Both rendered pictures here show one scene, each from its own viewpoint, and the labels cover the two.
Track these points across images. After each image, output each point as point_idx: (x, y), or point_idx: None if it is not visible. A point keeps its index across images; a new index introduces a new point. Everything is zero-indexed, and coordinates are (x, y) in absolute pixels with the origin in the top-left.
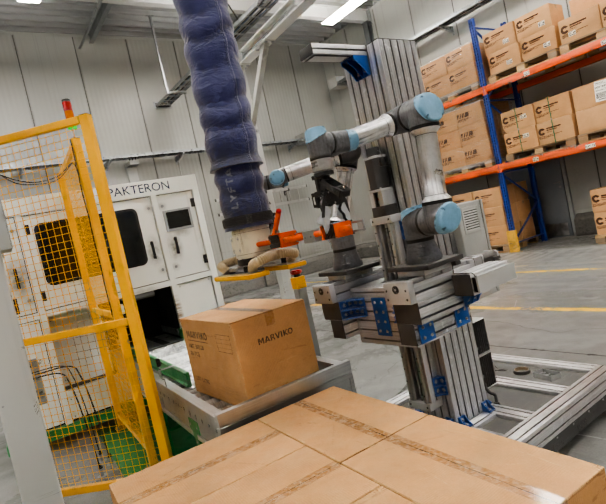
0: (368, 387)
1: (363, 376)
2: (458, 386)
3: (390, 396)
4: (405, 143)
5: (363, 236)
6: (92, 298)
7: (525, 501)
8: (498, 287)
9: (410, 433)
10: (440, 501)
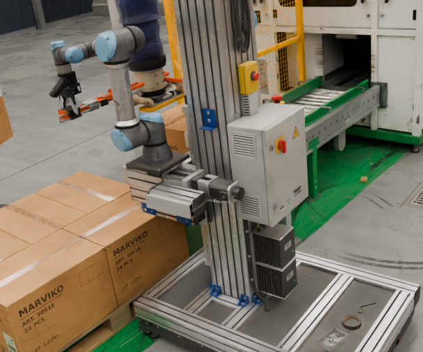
0: (403, 237)
1: None
2: (218, 265)
3: (378, 257)
4: (186, 47)
5: None
6: (299, 27)
7: None
8: (271, 223)
9: (81, 244)
10: (7, 262)
